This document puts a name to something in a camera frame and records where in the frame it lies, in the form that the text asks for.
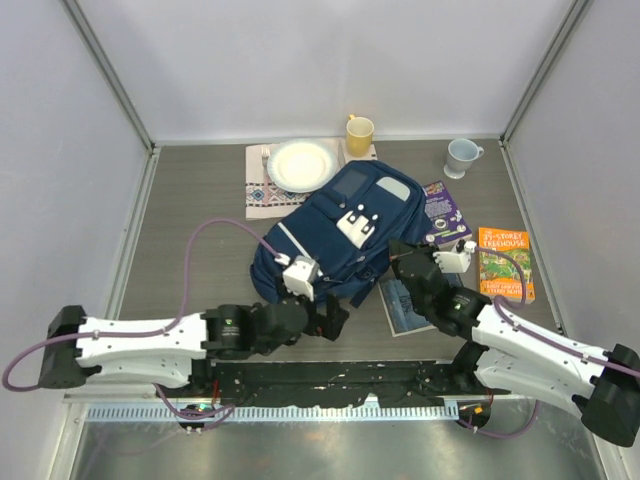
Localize white paper plate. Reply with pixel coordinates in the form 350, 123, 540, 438
266, 139, 339, 193

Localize yellow ceramic mug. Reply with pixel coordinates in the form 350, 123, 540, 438
345, 114, 375, 157

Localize purple paperback book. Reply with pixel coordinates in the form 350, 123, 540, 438
423, 181, 472, 249

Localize navy blue student backpack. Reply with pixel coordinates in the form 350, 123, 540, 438
250, 160, 432, 308

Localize patterned cloth placemat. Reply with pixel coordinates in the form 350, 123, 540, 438
245, 137, 355, 220

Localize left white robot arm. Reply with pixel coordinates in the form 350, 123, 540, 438
38, 293, 349, 399

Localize orange treehouse paperback book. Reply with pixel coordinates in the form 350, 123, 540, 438
478, 227, 536, 303

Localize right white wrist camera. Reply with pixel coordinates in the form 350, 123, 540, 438
433, 240, 477, 274

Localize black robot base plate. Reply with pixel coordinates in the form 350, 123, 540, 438
209, 360, 496, 407

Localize slotted cable duct rail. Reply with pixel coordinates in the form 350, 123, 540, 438
85, 399, 459, 423

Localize pink handled fork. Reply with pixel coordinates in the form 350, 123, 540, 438
261, 145, 271, 172

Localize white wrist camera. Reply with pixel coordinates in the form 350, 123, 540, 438
433, 240, 477, 274
275, 253, 319, 301

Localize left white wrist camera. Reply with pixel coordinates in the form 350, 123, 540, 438
275, 253, 319, 301

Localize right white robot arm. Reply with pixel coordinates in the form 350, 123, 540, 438
389, 240, 639, 447

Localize blue Nineteen Eighty-Four book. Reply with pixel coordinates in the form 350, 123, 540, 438
378, 278, 435, 337

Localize light blue footed cup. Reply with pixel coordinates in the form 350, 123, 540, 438
443, 138, 484, 179

